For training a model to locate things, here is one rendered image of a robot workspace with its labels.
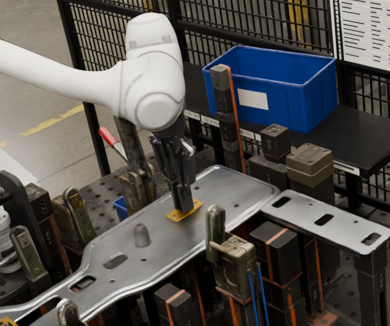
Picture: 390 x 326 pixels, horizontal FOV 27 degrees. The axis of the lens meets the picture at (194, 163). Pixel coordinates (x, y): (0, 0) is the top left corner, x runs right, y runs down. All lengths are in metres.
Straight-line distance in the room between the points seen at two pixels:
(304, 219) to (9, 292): 0.64
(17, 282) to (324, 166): 0.72
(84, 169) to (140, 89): 2.78
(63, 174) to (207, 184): 2.34
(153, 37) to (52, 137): 3.05
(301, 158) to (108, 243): 0.47
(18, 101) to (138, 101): 3.75
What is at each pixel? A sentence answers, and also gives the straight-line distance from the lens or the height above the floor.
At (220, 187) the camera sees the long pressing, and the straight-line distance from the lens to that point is 1.88.
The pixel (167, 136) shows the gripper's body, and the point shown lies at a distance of 1.66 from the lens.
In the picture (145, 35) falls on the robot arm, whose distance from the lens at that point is 1.56.
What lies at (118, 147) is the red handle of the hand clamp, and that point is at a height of 1.11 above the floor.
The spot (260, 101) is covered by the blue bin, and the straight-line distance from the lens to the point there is 2.02.
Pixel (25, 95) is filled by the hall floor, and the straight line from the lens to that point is 5.20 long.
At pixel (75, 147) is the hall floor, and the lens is 4.41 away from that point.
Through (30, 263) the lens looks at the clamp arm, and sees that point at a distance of 1.74.
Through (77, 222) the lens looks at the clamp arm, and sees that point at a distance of 1.80.
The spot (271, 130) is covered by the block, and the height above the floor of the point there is 1.08.
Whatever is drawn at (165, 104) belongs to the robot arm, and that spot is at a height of 1.39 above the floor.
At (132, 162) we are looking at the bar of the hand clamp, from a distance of 1.84.
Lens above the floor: 1.99
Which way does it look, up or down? 30 degrees down
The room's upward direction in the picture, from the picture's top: 11 degrees counter-clockwise
